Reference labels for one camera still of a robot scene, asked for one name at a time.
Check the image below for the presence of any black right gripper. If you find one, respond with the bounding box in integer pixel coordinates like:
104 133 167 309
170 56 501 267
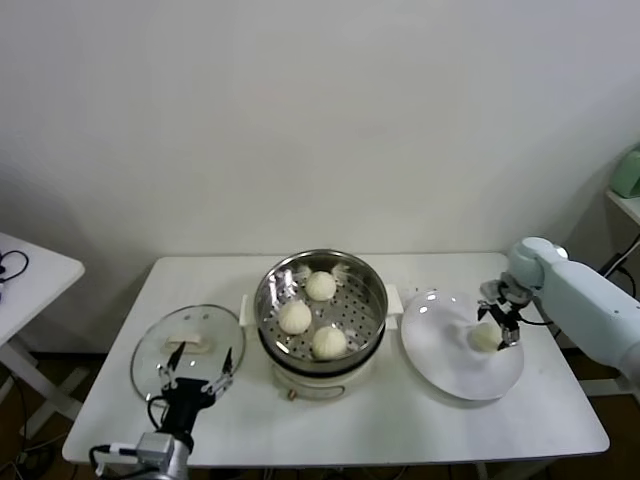
476 297 524 351

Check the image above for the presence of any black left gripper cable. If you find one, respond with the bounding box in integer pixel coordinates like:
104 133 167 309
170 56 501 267
146 394 169 432

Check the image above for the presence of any stainless steel steamer basket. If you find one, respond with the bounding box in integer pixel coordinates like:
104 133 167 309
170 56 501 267
253 248 390 364

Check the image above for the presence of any white steamed baozi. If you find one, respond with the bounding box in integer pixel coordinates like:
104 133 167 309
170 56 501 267
467 323 502 354
311 325 349 361
277 301 313 335
304 269 337 303

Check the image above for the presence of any black looped cable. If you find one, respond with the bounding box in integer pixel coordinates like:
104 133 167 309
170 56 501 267
0 249 29 289

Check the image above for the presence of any white side table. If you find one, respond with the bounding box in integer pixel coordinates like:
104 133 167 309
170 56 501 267
0 232 86 441

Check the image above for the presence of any pale green appliance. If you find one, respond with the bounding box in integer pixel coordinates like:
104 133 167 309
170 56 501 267
612 142 640 199

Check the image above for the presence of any black wall power cable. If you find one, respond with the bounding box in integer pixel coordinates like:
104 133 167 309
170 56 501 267
599 252 635 301

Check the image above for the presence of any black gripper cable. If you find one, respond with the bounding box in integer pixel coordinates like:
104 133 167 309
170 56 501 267
146 394 169 432
518 310 557 329

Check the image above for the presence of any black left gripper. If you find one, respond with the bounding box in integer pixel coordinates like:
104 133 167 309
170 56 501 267
158 341 236 436

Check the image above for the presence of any white shelf board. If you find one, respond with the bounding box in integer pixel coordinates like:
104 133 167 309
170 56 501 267
604 188 640 226

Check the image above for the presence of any round white plate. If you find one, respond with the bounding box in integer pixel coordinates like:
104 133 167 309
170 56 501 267
399 288 525 401

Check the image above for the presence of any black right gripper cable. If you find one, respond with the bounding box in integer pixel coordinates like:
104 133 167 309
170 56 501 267
518 310 557 329

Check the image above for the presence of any steel steamer pot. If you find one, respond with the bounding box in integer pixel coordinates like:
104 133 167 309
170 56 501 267
239 284 404 402

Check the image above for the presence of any white metal floor frame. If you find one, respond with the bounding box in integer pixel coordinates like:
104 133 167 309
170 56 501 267
579 369 640 397

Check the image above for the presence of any round glass pot lid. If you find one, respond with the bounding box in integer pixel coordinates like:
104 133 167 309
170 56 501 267
128 303 247 407

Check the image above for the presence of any black floor cable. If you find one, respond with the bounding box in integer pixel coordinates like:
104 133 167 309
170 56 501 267
0 372 66 466

